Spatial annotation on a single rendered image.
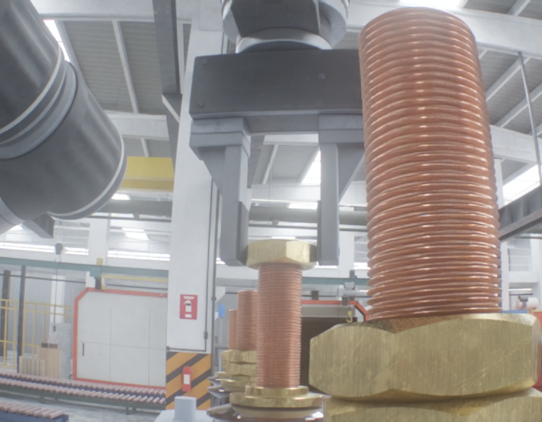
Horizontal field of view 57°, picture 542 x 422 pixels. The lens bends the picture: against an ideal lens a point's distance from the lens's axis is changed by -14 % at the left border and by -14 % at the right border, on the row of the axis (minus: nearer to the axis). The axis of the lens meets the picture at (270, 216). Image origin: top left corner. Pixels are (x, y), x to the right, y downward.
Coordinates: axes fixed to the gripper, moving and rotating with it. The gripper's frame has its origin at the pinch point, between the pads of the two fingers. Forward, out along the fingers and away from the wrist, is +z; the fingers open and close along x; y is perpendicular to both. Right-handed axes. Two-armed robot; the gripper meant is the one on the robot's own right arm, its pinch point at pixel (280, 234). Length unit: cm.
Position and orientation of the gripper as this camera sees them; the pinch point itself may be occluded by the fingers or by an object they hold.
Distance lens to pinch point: 39.1
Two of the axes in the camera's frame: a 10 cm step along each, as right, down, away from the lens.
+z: -0.2, 9.7, -2.4
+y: 1.4, 2.5, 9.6
